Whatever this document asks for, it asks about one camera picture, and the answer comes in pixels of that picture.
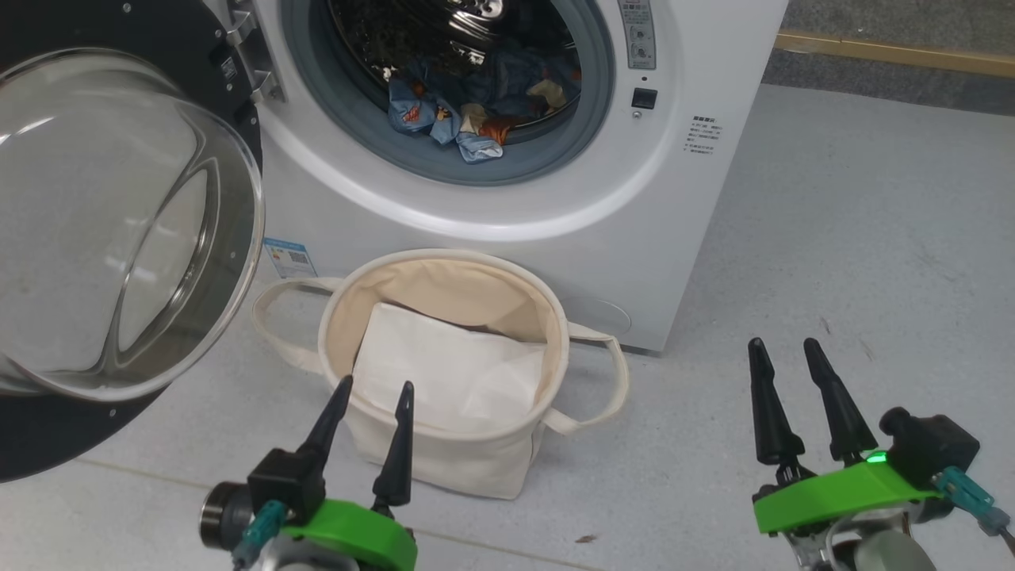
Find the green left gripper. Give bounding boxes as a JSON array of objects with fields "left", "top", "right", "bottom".
[{"left": 254, "top": 375, "right": 419, "bottom": 571}]

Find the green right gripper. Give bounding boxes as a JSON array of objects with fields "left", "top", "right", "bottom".
[{"left": 748, "top": 338, "right": 952, "bottom": 571}]

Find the black round glass washer door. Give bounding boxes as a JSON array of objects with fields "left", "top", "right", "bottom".
[{"left": 0, "top": 0, "right": 265, "bottom": 483}]

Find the blue orange patterned garment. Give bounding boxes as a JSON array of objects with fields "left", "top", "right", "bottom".
[{"left": 386, "top": 44, "right": 584, "bottom": 165}]

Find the cream canvas laundry basket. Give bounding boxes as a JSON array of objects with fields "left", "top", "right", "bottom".
[{"left": 252, "top": 248, "right": 630, "bottom": 501}]

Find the white cloth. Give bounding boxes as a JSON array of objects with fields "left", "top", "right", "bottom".
[{"left": 351, "top": 302, "right": 548, "bottom": 435}]

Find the white front-load washing machine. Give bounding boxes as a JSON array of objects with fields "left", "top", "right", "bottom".
[{"left": 202, "top": 0, "right": 790, "bottom": 354}]

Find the metal washing machine door hinge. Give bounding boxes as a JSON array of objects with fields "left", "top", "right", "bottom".
[{"left": 224, "top": 0, "right": 286, "bottom": 104}]

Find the stainless steel washing machine drum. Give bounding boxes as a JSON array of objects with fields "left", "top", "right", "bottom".
[{"left": 327, "top": 0, "right": 584, "bottom": 148}]

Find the blue energy label sticker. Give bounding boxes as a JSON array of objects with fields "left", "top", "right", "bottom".
[{"left": 262, "top": 237, "right": 316, "bottom": 279}]

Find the round drain filter cover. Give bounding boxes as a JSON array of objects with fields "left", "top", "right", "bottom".
[{"left": 559, "top": 297, "right": 633, "bottom": 339}]

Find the teal left camera cable plug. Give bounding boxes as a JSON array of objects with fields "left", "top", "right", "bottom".
[{"left": 232, "top": 500, "right": 288, "bottom": 570}]

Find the teal camera cable plug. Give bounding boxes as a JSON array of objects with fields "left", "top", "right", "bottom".
[
  {"left": 933, "top": 466, "right": 1015, "bottom": 556},
  {"left": 232, "top": 500, "right": 288, "bottom": 570}
]

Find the teal right camera cable plug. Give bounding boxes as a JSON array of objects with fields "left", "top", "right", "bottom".
[{"left": 933, "top": 466, "right": 1015, "bottom": 556}]

